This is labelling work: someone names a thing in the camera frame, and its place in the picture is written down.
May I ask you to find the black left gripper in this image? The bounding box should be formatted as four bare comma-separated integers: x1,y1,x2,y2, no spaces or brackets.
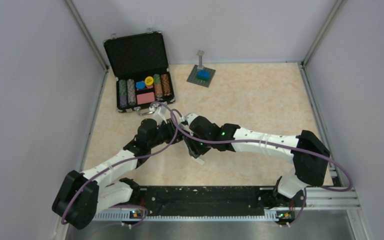
148,118,189,149

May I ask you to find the white remote control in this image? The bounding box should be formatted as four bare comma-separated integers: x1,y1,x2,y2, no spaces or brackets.
192,157,205,165

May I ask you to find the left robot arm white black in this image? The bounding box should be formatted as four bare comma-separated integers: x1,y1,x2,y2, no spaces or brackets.
51,118,183,230

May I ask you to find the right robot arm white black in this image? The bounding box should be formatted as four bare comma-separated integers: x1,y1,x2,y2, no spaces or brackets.
181,113,330,206

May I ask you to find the blue poker chip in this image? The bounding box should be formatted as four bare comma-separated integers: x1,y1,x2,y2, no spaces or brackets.
135,81,147,91

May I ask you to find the yellow poker chip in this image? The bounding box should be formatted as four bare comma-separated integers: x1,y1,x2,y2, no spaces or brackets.
144,76,154,86

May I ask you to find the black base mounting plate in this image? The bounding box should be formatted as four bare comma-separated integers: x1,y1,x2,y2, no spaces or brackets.
128,186,304,217

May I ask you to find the grey lego baseplate with bricks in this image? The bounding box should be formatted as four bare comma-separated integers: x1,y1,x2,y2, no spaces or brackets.
186,49,216,88

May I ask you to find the black poker chip case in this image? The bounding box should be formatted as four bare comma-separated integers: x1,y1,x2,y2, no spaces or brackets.
103,31,176,113

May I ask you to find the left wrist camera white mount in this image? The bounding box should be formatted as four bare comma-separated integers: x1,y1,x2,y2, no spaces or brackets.
149,103,167,125

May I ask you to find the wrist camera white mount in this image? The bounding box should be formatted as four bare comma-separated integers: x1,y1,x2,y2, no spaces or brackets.
149,103,167,125
181,113,198,126

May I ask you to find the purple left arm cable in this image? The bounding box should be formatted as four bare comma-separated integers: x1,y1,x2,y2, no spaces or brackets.
61,101,184,229

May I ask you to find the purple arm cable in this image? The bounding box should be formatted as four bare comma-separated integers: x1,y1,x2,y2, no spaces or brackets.
61,101,184,229
169,109,355,228

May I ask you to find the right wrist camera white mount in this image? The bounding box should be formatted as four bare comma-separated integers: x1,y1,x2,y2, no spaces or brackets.
181,113,198,126

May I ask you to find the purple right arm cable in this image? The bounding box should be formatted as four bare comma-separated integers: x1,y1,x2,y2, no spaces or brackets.
169,109,355,228

